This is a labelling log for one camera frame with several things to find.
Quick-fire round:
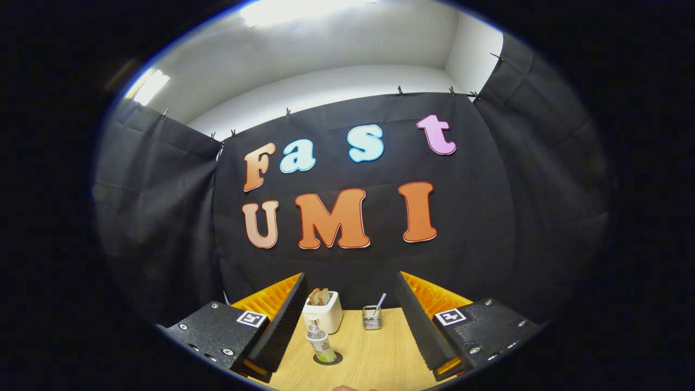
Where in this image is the wooden table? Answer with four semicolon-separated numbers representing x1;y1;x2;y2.
255;307;462;391

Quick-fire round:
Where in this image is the large ceiling light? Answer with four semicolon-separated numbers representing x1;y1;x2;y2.
242;0;375;27

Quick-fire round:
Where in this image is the clear juice bottle green label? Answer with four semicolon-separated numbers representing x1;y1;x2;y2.
306;320;337;363

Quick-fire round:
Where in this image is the cream toaster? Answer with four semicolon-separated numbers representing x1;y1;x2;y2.
302;291;344;335

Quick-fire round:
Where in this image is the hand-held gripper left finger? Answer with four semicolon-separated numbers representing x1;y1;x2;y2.
157;273;309;383

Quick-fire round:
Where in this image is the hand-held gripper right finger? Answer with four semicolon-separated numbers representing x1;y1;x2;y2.
395;271;544;381

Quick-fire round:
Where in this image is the ceiling strip light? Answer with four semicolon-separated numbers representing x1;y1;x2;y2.
126;69;170;106

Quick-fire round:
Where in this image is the row of black cloth clips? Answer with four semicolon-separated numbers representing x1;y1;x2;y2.
160;52;506;142

